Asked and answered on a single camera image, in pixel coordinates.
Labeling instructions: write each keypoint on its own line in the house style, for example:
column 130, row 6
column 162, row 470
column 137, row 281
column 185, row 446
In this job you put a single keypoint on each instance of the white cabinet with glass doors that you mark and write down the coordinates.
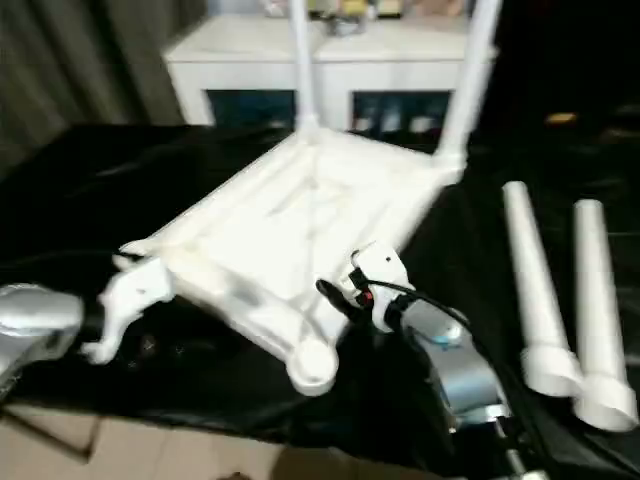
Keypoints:
column 240, row 55

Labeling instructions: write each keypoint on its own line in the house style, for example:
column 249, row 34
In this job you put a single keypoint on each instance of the black mat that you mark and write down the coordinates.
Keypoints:
column 100, row 200

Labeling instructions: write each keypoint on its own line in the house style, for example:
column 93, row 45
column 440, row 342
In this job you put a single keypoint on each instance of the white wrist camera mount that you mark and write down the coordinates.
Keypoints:
column 135, row 295
column 382, row 270

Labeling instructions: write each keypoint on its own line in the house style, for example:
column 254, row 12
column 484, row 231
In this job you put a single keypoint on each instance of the white plastic table leg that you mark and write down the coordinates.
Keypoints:
column 535, row 275
column 470, row 75
column 597, row 300
column 304, row 65

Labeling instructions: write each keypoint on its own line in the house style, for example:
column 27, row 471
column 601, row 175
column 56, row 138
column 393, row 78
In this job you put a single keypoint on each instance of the small yellow label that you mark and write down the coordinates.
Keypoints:
column 561, row 118

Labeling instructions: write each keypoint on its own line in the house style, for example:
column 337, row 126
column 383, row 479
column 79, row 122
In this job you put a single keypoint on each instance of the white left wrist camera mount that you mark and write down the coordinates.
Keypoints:
column 135, row 295

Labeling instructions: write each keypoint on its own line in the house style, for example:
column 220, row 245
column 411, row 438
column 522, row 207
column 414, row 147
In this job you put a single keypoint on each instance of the white plastic table top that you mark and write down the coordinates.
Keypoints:
column 275, row 225

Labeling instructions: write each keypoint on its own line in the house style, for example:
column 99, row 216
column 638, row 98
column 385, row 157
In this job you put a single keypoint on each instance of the black and white bundle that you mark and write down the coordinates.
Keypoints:
column 344, row 26

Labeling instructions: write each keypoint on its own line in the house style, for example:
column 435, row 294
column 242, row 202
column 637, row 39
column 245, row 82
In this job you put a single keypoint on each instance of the grey-green curtain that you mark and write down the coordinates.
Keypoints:
column 75, row 60

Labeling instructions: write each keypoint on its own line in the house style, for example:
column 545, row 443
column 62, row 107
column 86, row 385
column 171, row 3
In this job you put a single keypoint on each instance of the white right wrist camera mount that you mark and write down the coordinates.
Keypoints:
column 382, row 270

